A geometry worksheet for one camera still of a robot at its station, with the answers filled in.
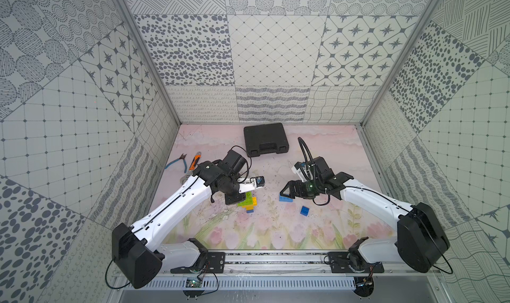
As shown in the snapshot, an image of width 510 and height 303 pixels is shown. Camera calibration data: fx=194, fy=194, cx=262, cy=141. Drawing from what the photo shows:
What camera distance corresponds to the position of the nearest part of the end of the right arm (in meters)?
0.62

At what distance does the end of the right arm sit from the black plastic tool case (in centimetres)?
32

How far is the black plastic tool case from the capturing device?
3.46ft
